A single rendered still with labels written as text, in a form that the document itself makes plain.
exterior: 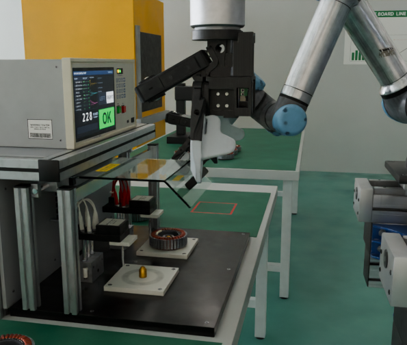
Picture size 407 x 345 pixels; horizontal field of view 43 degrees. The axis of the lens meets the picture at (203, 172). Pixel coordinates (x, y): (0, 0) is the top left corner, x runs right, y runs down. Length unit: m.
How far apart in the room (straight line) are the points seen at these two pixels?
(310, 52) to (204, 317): 0.65
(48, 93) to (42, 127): 0.08
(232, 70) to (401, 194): 0.82
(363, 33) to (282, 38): 5.06
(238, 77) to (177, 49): 6.00
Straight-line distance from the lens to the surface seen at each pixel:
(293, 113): 1.24
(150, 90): 0.74
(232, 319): 1.21
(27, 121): 1.28
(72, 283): 1.18
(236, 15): 0.72
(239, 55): 0.72
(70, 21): 5.16
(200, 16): 0.72
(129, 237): 1.33
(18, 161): 1.14
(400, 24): 6.58
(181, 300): 1.25
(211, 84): 0.71
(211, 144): 0.69
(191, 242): 1.58
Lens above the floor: 1.31
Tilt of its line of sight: 12 degrees down
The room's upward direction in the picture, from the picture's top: straight up
